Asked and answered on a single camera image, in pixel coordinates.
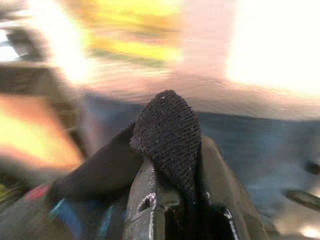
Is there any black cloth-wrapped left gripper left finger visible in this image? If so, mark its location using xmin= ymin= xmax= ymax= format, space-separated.
xmin=123 ymin=113 xmax=182 ymax=240

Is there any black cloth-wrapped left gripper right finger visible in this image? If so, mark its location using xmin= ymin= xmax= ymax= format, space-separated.
xmin=143 ymin=89 xmax=254 ymax=240

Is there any black garment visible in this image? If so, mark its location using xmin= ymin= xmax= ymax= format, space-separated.
xmin=47 ymin=121 xmax=145 ymax=204

